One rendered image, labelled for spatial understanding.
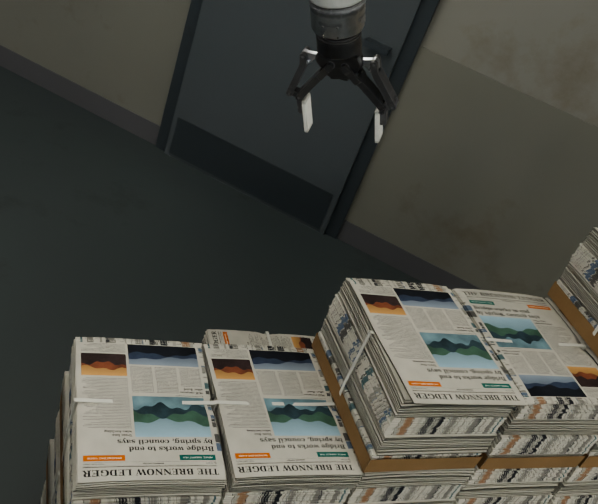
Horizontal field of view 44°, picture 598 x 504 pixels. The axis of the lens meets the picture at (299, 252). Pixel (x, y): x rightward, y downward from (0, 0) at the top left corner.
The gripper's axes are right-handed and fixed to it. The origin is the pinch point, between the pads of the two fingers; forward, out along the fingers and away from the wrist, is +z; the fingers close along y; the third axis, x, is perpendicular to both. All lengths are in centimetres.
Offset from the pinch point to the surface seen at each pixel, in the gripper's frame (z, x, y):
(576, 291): 62, 27, 50
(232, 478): 51, -49, -10
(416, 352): 43.8, -14.5, 18.8
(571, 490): 96, -8, 59
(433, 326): 48, -3, 20
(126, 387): 43, -40, -36
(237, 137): 152, 170, -116
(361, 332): 45.6, -11.3, 6.0
